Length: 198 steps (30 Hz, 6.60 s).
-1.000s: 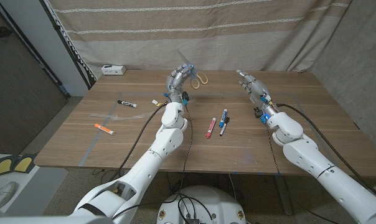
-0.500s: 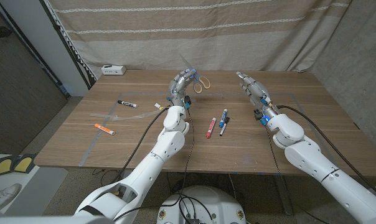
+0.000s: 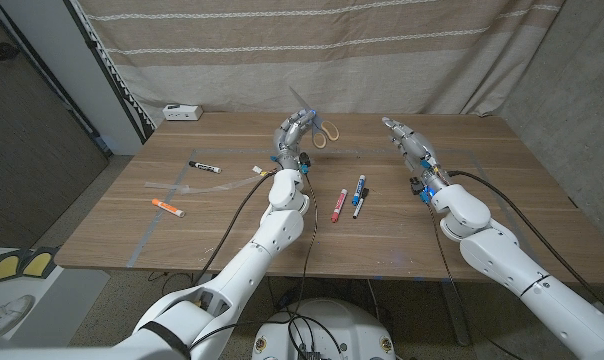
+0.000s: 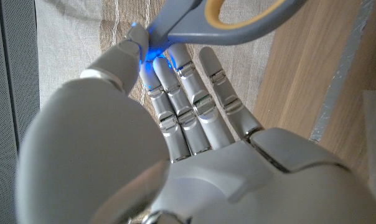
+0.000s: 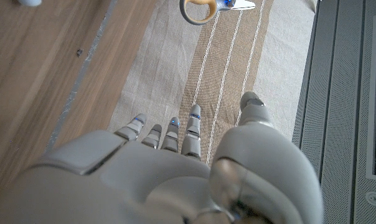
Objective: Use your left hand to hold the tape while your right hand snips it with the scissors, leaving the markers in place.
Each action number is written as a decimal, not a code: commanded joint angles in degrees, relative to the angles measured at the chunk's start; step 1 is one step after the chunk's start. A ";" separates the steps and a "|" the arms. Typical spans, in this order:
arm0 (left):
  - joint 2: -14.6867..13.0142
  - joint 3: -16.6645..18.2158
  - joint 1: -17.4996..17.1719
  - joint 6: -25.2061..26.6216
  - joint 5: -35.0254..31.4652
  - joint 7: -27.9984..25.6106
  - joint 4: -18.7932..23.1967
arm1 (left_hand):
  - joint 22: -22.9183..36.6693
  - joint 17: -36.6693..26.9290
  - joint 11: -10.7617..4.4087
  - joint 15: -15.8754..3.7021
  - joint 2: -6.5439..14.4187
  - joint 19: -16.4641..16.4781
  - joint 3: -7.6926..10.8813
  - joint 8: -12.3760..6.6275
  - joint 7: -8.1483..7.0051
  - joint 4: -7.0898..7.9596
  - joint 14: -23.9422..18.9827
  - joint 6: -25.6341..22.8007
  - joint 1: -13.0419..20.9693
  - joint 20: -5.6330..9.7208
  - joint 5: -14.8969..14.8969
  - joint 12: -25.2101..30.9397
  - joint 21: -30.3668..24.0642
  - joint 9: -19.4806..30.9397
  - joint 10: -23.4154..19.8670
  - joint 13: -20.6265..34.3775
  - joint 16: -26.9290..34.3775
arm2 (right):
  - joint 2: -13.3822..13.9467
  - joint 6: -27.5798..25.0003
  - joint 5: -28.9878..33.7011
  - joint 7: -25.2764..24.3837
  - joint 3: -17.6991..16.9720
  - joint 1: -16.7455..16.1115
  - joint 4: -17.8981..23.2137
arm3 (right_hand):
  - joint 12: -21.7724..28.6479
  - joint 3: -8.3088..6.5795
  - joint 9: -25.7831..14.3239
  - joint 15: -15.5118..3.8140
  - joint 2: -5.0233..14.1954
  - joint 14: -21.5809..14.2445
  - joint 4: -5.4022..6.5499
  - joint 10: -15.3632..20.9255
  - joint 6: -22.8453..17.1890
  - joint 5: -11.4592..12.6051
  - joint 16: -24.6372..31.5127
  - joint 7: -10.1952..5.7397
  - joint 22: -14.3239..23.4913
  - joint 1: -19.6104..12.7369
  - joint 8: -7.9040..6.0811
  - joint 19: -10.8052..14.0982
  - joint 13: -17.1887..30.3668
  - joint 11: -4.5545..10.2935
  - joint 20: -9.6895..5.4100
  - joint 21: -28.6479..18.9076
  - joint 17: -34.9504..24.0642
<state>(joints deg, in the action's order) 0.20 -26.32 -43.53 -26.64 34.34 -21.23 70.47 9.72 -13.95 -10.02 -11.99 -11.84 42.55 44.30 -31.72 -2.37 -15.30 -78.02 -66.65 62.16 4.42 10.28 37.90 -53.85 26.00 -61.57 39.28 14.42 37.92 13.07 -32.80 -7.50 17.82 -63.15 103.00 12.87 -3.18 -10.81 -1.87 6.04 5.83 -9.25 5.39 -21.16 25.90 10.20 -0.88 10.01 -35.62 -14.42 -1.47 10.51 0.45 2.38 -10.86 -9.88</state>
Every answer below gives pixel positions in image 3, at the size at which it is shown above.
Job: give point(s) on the grey table leg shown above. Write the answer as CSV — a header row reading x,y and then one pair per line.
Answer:
x,y
454,315

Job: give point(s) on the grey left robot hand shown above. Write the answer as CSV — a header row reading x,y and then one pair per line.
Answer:
x,y
289,137

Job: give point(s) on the white power strip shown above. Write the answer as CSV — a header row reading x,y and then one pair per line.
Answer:
x,y
182,112

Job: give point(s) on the red marker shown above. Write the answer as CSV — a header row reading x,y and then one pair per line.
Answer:
x,y
339,205

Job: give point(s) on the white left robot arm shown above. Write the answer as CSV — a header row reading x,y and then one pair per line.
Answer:
x,y
252,270

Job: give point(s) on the blue marker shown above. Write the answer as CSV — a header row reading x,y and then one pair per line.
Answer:
x,y
358,190

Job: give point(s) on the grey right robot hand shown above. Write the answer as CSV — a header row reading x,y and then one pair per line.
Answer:
x,y
417,145

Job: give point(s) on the thin white black-capped marker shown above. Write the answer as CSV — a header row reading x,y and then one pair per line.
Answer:
x,y
359,205

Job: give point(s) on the white floor platform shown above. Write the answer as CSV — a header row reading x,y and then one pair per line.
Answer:
x,y
57,300

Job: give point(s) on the beige striped curtain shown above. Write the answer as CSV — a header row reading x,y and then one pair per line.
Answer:
x,y
307,50

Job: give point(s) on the black metal frame bar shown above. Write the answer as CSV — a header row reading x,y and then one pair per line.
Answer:
x,y
106,75

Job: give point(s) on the orange marker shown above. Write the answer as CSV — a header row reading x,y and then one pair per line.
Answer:
x,y
168,207

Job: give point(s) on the white sneaker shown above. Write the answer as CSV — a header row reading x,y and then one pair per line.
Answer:
x,y
4,317

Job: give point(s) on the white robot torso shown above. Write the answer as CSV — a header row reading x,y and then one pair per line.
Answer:
x,y
342,325

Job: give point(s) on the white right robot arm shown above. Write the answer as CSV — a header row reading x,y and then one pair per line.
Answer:
x,y
532,285

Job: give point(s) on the black marker with white label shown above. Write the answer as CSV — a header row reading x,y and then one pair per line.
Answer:
x,y
204,167

